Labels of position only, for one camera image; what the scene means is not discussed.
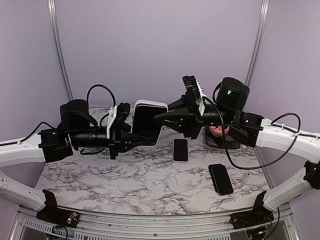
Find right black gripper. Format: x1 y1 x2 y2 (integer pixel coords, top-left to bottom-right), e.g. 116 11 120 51
153 92 236 140

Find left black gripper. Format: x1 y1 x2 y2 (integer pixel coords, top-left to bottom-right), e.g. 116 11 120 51
69 122 150 160

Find lavender phone case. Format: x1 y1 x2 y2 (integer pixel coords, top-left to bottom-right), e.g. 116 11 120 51
131 99 168 147

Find black phone with silver edge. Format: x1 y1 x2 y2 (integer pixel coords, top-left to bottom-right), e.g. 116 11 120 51
172 138 189 163

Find black phone teal edge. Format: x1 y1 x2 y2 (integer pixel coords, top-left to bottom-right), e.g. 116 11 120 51
212 165 234 196

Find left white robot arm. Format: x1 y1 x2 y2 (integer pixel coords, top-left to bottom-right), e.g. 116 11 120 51
0 99 149 167

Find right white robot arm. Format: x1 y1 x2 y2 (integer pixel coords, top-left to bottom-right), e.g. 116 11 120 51
154 76 320 224

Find black phone case near right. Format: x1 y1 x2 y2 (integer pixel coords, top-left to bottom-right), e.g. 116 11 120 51
208 163 222 175

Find red white patterned bowl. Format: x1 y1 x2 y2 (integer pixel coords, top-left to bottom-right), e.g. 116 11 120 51
209 126 230 137

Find black floral cloth mat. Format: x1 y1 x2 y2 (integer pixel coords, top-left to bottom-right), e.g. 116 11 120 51
205 126 240 150

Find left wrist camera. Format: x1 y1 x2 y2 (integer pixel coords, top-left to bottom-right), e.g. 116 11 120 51
106 102 132 139

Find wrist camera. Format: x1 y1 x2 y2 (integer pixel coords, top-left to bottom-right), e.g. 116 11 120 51
106 102 132 139
181 75 207 121

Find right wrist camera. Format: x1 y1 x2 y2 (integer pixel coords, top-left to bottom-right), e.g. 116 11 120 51
181 75 207 121

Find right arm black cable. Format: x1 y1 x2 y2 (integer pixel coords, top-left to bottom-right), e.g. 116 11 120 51
204 96 301 171

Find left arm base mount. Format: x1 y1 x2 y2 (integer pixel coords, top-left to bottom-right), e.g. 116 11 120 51
36 190 80 228

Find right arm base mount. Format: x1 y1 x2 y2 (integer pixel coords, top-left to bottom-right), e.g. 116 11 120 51
229 191 274 230

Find right aluminium frame post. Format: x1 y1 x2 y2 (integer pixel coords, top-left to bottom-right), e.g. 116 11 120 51
245 0 270 87

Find aluminium frame post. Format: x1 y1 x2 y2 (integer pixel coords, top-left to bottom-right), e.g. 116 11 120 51
245 0 270 87
47 0 74 101

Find front aluminium rail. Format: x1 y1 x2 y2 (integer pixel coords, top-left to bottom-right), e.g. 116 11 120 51
8 204 301 240

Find left aluminium frame post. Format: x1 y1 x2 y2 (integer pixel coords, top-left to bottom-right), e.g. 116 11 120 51
47 0 74 101

